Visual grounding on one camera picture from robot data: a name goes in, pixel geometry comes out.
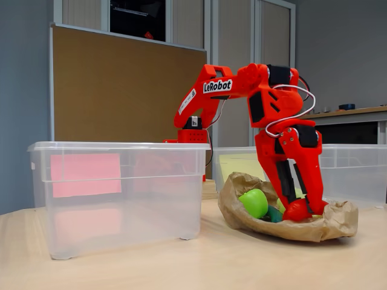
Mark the grey shutter cabinet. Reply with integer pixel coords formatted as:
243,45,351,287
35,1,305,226
53,0,296,147

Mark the yellow sticky note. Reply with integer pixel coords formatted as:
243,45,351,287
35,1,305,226
219,153,267,182

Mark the wooden top side desk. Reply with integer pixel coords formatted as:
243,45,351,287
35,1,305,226
302,105,387,146

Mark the crumpled brown paper bag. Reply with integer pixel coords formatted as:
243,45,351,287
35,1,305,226
218,171,360,242

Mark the pink sticky note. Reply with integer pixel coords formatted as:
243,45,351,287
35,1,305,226
50,153,122,199

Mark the dark green toy cucumber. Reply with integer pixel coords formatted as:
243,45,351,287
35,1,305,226
262,205,285,224

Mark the white servo cable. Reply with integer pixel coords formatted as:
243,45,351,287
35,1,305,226
265,84,317,138

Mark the red toy chili pepper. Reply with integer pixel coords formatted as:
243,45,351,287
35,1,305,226
282,199,329,223

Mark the black cable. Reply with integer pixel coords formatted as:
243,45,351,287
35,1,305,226
205,129,214,167

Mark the green toy apple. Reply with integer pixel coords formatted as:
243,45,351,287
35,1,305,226
238,188,269,219

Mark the clear plastic bin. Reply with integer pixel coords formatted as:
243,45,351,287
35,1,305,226
211,144,387,209
27,141,211,260

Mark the brown cork board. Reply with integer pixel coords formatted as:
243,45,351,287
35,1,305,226
50,23,209,143

